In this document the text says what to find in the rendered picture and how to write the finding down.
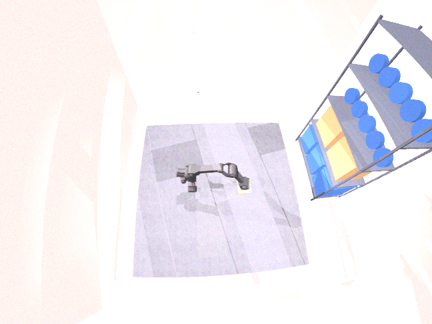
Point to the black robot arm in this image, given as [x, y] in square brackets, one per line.
[193, 170]

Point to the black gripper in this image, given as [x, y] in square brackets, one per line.
[192, 188]

